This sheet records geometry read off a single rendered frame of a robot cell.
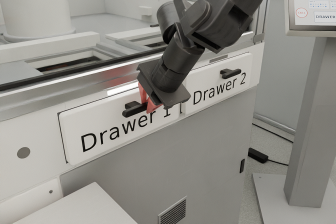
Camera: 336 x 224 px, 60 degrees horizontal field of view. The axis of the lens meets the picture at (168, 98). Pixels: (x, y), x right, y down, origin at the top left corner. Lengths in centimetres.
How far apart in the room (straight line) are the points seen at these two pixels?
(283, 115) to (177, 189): 163
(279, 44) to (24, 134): 199
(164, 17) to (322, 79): 96
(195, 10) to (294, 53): 184
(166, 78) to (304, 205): 134
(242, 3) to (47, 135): 40
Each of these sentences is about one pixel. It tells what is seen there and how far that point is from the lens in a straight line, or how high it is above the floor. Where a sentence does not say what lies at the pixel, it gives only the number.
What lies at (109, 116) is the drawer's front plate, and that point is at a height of 90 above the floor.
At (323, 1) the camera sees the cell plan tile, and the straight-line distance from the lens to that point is 125.
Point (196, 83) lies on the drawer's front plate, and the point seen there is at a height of 90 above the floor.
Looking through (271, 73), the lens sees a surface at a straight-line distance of 237.
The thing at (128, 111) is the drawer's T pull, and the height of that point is 91.
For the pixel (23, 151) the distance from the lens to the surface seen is 57.
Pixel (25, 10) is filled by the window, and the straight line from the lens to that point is 53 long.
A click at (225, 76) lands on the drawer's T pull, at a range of 78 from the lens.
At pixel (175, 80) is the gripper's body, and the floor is 99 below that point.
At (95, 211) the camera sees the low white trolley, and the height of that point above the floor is 76.
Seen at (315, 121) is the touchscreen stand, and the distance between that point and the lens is 145.
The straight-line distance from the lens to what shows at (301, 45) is 222.
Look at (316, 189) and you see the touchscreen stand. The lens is 168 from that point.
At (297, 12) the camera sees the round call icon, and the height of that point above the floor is 102.
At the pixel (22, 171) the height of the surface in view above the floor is 84.
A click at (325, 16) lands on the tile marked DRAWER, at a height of 100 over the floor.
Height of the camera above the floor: 117
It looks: 25 degrees down
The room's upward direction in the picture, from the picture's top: straight up
